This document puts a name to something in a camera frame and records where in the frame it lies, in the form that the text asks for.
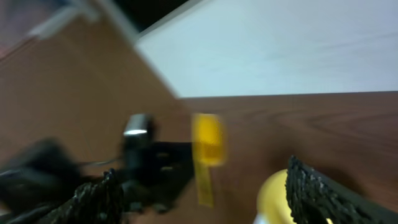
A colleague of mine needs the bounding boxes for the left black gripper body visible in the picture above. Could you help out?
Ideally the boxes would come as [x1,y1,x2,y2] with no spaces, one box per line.
[119,141,194,213]

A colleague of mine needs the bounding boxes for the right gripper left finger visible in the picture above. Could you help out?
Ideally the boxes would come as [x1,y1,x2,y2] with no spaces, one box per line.
[6,167,125,224]

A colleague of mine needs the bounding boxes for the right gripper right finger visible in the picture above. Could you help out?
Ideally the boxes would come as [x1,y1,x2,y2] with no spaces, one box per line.
[285,156,397,224]

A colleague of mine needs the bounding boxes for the yellow measuring scoop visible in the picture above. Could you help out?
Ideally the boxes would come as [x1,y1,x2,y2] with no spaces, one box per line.
[192,113,226,207]

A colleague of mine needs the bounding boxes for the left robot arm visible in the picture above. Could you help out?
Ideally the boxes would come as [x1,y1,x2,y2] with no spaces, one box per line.
[1,139,194,214]

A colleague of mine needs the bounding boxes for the pale yellow bowl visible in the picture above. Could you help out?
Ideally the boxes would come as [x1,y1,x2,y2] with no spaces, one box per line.
[256,168,333,224]

